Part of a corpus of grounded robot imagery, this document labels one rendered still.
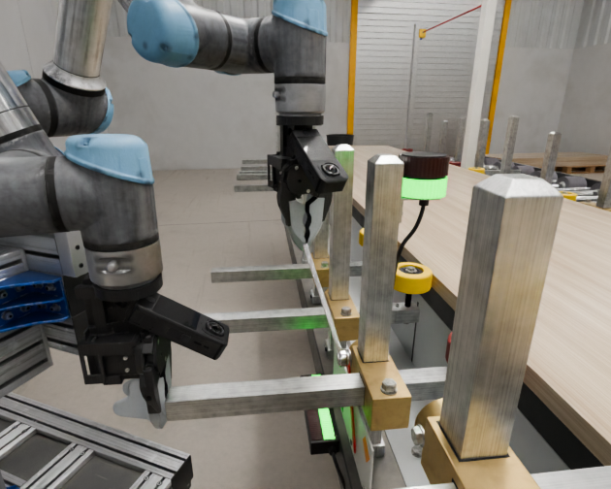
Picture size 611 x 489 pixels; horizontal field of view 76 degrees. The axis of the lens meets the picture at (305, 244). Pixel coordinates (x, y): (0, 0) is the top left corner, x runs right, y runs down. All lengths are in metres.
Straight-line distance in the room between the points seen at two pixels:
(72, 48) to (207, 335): 0.67
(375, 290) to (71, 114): 0.73
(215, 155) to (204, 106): 0.96
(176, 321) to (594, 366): 0.51
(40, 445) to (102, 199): 1.25
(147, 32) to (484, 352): 0.48
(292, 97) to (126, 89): 8.03
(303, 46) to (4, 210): 0.39
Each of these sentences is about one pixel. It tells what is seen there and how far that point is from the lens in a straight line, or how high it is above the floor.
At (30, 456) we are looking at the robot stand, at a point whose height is 0.21.
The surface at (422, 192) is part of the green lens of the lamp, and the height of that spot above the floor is 1.11.
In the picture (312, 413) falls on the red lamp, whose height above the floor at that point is 0.70.
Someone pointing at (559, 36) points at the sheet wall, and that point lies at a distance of 10.95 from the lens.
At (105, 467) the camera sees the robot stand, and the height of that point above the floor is 0.21.
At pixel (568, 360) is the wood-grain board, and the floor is 0.90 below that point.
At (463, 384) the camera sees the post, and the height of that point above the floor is 1.03.
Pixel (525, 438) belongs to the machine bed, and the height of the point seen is 0.77.
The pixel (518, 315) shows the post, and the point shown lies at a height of 1.08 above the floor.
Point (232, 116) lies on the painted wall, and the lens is 8.34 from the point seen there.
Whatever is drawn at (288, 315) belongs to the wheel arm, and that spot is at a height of 0.83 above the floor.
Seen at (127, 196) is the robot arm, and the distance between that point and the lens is 0.42.
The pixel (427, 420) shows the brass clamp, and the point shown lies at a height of 0.97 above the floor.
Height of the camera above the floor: 1.20
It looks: 19 degrees down
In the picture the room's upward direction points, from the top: straight up
